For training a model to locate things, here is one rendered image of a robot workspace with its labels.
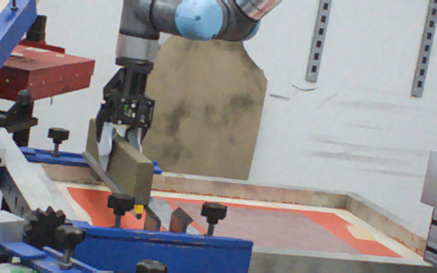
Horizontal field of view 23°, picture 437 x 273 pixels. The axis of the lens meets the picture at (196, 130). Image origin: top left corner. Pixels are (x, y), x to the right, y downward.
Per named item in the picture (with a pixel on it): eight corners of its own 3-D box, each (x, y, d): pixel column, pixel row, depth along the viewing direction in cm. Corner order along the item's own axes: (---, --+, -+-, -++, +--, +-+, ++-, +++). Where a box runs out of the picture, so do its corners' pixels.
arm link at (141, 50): (113, 31, 198) (155, 37, 200) (109, 56, 199) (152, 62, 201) (123, 36, 191) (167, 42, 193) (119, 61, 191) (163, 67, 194)
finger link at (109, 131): (95, 172, 195) (110, 124, 194) (88, 165, 200) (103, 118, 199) (111, 176, 196) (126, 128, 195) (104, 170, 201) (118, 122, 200)
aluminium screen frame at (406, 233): (351, 207, 251) (355, 191, 251) (489, 290, 197) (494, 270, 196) (15, 173, 226) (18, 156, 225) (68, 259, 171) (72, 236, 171)
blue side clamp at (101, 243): (236, 272, 185) (244, 233, 184) (246, 282, 180) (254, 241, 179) (65, 259, 175) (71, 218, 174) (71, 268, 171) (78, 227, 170)
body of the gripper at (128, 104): (111, 127, 192) (121, 61, 190) (100, 118, 200) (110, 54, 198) (152, 132, 194) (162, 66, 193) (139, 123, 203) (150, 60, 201)
